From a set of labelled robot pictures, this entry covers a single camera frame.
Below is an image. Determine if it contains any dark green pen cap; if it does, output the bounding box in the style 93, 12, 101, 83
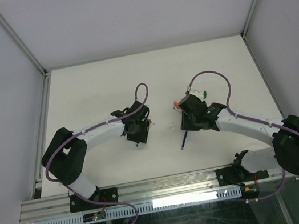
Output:
203, 90, 207, 99

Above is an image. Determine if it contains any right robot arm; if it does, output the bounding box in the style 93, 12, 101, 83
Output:
174, 93, 299, 185

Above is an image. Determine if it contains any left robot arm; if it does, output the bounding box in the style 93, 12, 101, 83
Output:
41, 101, 151, 208

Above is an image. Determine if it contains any orange pen cap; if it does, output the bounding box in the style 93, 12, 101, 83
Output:
173, 101, 180, 109

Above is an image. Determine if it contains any blue gel pen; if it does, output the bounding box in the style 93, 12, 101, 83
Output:
181, 130, 188, 150

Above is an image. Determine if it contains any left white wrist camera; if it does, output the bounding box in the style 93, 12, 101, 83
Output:
185, 89, 203, 98

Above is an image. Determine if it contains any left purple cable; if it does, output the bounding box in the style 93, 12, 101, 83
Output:
33, 81, 170, 219

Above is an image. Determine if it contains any purple cable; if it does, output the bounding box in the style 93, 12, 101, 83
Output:
186, 54, 299, 186
33, 81, 170, 219

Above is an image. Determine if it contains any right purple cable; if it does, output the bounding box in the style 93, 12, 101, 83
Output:
186, 54, 299, 186

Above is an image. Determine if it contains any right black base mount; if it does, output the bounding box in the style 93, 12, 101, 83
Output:
215, 166, 246, 186

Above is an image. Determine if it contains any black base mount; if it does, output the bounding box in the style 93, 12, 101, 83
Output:
70, 187, 118, 213
215, 166, 246, 186

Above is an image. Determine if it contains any white slotted cable duct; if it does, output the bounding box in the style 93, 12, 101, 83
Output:
35, 186, 242, 224

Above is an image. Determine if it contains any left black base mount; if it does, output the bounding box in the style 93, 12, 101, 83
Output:
70, 187, 118, 213

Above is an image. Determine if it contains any aluminium mounting rail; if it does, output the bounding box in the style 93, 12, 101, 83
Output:
16, 151, 299, 224

